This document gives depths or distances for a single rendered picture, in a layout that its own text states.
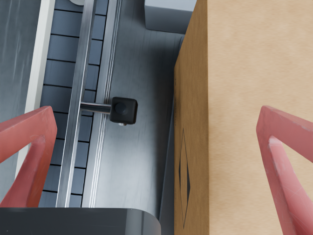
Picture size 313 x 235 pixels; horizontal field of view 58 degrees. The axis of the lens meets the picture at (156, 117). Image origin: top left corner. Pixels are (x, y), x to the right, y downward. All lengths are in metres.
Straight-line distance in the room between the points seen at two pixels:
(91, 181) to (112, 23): 0.24
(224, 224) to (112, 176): 0.31
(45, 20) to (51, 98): 0.11
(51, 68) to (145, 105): 0.15
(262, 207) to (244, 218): 0.01
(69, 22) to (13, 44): 0.12
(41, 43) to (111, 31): 0.10
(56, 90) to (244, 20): 0.31
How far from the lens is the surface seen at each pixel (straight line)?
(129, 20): 0.51
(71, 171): 0.35
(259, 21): 0.20
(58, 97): 0.44
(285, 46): 0.21
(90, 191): 0.44
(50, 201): 0.45
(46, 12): 0.44
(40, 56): 0.43
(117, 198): 0.48
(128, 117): 0.33
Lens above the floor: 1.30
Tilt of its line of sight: 86 degrees down
